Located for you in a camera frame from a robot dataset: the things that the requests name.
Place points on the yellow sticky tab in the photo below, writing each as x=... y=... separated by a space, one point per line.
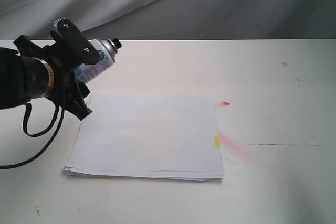
x=217 y=141

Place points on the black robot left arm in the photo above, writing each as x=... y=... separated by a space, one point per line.
x=7 y=78

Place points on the grey backdrop cloth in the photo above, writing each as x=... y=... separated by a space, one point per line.
x=173 y=19

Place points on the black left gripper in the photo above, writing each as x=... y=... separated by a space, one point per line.
x=48 y=72

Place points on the white paper stack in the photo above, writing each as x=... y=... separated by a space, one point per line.
x=149 y=136

